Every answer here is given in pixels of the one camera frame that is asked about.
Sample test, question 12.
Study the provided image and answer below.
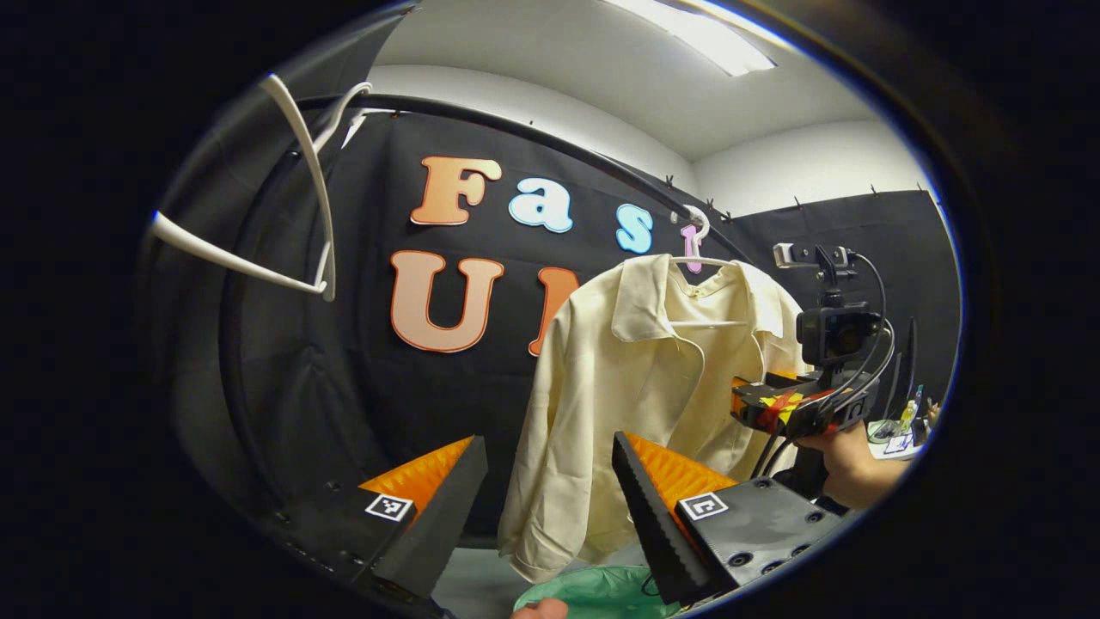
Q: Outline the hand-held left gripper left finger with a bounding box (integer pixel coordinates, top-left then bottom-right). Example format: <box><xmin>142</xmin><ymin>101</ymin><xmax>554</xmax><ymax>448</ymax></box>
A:
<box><xmin>262</xmin><ymin>434</ymin><xmax>489</xmax><ymax>616</ymax></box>

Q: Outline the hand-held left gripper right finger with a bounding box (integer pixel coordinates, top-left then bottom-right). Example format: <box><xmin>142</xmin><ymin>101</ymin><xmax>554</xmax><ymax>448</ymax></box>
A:
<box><xmin>612</xmin><ymin>432</ymin><xmax>847</xmax><ymax>613</ymax></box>

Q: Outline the green laundry hamper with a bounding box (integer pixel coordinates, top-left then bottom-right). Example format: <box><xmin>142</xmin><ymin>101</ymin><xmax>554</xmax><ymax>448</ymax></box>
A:
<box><xmin>513</xmin><ymin>565</ymin><xmax>680</xmax><ymax>619</ymax></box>

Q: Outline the thin white clothes hanger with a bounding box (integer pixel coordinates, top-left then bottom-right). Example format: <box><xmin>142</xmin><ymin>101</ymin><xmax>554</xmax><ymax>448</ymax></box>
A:
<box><xmin>670</xmin><ymin>205</ymin><xmax>750</xmax><ymax>329</ymax></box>

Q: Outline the cream collared shirt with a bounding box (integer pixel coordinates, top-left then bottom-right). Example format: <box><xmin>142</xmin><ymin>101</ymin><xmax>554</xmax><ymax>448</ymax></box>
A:
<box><xmin>497</xmin><ymin>254</ymin><xmax>809</xmax><ymax>584</ymax></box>

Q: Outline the wide white clothes hanger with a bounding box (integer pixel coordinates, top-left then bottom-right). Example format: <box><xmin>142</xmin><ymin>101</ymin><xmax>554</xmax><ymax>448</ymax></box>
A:
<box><xmin>150</xmin><ymin>73</ymin><xmax>375</xmax><ymax>303</ymax></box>

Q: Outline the dark monitor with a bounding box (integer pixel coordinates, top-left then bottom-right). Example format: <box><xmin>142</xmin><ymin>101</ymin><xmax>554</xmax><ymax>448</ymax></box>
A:
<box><xmin>894</xmin><ymin>318</ymin><xmax>919</xmax><ymax>422</ymax></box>

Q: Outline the black backdrop cloth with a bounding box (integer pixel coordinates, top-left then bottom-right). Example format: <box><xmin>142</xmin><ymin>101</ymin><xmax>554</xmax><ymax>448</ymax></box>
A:
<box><xmin>142</xmin><ymin>9</ymin><xmax>962</xmax><ymax>551</ymax></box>

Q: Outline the ceiling light panel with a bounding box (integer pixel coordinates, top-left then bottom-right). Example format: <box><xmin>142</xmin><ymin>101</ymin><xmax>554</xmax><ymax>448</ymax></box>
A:
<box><xmin>602</xmin><ymin>0</ymin><xmax>779</xmax><ymax>78</ymax></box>

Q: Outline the black clothes rail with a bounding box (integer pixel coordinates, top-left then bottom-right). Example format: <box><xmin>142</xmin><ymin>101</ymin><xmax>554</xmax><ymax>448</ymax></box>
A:
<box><xmin>219</xmin><ymin>93</ymin><xmax>757</xmax><ymax>517</ymax></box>

